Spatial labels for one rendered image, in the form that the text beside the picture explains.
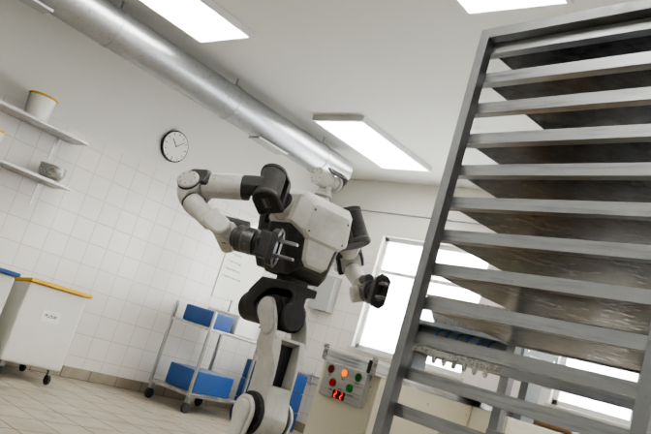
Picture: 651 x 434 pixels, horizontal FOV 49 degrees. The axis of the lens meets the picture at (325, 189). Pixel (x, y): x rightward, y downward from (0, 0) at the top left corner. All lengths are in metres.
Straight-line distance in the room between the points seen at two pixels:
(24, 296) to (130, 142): 1.88
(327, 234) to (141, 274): 4.83
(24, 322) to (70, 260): 1.02
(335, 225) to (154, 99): 4.80
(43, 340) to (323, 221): 3.91
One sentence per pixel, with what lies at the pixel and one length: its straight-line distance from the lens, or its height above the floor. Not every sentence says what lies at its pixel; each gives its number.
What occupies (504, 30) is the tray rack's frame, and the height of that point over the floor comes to 1.80.
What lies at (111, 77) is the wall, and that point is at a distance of 6.91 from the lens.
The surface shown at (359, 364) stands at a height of 0.86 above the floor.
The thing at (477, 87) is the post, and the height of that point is 1.64.
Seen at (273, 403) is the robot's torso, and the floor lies 0.66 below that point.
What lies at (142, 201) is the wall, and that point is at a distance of 7.11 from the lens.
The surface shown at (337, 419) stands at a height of 0.62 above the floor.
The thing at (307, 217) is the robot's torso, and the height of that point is 1.28.
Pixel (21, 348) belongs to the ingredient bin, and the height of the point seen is 0.24.
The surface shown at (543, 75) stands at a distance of 1.88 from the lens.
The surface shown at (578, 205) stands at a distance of 1.67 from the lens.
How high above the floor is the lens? 0.85
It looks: 13 degrees up
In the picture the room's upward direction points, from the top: 17 degrees clockwise
